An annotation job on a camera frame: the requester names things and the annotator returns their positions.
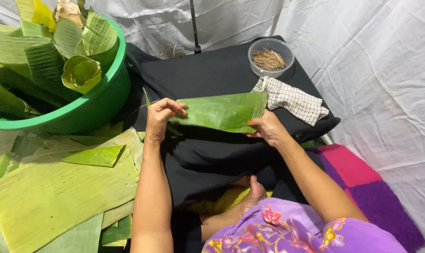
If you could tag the person's left hand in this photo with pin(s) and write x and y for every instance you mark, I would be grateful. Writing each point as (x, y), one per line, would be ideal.
(156, 121)

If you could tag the person's right hand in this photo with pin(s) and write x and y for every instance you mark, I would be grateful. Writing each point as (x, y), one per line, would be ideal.
(270, 128)

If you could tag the green banana leaf piece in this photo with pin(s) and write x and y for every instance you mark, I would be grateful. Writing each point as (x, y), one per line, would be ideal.
(223, 112)

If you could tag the narrow green leaf strip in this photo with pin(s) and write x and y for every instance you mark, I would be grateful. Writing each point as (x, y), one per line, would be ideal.
(147, 98)

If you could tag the white checked cloth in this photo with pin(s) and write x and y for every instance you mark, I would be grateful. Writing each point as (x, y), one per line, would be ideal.
(293, 102)

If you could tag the green plastic basin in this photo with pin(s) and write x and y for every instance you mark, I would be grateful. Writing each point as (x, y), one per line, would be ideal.
(93, 105)

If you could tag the pile of wooden sticks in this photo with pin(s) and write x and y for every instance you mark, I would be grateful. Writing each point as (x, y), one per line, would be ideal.
(268, 59)

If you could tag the black cloth cover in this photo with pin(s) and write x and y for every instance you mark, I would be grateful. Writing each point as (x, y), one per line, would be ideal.
(205, 70)

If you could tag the person's bare foot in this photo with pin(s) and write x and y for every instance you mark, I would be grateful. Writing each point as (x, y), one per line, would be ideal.
(249, 200)

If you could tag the clear plastic bowl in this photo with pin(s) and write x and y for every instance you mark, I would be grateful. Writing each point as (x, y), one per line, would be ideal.
(286, 49)

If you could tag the yellow mat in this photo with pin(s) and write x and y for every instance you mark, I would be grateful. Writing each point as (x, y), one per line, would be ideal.
(223, 202)

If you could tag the black stand pole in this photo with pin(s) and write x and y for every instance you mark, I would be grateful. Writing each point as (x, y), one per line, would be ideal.
(195, 28)

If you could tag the purple floral garment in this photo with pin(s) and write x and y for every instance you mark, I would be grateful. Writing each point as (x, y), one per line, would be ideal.
(286, 232)

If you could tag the white sheet backdrop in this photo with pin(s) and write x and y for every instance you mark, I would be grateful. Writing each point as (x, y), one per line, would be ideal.
(374, 70)

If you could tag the heap of large banana leaves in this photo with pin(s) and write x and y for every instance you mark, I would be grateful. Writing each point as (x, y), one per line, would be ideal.
(54, 189)

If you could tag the pink and purple rug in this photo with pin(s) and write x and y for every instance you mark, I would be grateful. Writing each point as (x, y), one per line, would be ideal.
(374, 196)

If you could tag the bundle of cut banana leaves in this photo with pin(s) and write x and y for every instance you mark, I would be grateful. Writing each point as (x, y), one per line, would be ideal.
(40, 59)

